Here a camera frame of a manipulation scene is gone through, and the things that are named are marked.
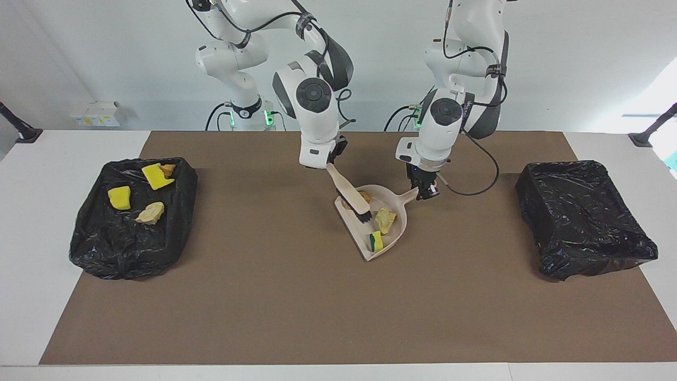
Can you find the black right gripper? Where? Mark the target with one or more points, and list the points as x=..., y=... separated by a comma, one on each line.
x=339, y=148

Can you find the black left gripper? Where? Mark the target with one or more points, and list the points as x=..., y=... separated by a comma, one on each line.
x=422, y=173

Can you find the beige hand brush black bristles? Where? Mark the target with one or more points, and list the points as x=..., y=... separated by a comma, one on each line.
x=346, y=190

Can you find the brown cork-like piece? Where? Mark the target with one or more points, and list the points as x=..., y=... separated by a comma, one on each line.
x=365, y=197

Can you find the pale beige stone-like piece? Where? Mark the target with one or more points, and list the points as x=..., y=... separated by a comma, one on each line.
x=386, y=220

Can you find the beige plastic dustpan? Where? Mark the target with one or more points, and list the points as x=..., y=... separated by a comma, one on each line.
x=394, y=235

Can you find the small yellow sponge wedge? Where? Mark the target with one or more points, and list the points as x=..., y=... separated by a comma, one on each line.
x=376, y=242

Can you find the wavy orange striped foam piece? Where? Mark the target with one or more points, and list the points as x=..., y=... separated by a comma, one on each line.
x=169, y=169

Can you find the green and yellow sponge piece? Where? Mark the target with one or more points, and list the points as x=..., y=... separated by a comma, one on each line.
x=155, y=177

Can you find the rounded orange striped foam piece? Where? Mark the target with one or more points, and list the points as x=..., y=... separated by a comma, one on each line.
x=151, y=213

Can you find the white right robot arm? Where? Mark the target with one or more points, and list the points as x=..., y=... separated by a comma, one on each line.
x=317, y=127

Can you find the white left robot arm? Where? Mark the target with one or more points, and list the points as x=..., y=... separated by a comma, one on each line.
x=439, y=137

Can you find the black bag lined bin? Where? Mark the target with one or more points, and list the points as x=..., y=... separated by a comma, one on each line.
x=582, y=222
x=106, y=243

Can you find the brown table mat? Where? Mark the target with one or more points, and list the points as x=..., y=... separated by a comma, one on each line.
x=317, y=317

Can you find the black stand pole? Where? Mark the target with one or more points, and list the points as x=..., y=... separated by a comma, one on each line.
x=642, y=138
x=26, y=135

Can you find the white wall socket box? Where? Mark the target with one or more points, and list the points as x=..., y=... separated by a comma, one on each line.
x=95, y=114

